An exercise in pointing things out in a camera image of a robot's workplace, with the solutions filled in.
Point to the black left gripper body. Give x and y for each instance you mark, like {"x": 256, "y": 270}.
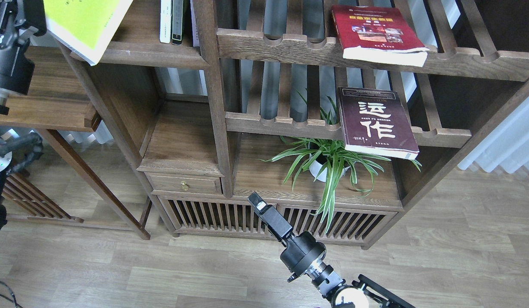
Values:
{"x": 20, "y": 20}

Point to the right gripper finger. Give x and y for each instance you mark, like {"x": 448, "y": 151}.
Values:
{"x": 259, "y": 205}

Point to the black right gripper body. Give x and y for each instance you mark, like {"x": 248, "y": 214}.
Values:
{"x": 303, "y": 254}

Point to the yellow green cover book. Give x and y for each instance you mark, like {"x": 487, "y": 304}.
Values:
{"x": 85, "y": 26}

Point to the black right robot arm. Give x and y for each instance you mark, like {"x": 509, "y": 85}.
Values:
{"x": 357, "y": 295}

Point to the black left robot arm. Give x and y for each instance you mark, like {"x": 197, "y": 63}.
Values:
{"x": 15, "y": 155}

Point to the green spider plant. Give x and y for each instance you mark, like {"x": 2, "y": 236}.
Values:
{"x": 306, "y": 150}

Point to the wooden side table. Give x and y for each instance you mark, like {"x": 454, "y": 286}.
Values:
{"x": 56, "y": 101}

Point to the dark wooden bookshelf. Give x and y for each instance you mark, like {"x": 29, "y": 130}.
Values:
{"x": 211, "y": 115}

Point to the dark maroon cover book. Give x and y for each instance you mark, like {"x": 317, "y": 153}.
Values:
{"x": 375, "y": 122}

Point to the white upright book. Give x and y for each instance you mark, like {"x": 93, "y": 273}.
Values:
{"x": 165, "y": 21}

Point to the dark green upright book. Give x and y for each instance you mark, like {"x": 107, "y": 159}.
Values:
{"x": 177, "y": 20}

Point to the wooden slatted rack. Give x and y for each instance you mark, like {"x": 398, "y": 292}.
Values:
{"x": 38, "y": 205}

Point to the red cover book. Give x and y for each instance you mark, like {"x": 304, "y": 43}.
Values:
{"x": 377, "y": 34}

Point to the white curtain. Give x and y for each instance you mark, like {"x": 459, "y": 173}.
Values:
{"x": 506, "y": 146}

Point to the white book behind post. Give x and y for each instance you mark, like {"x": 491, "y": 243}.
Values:
{"x": 194, "y": 27}

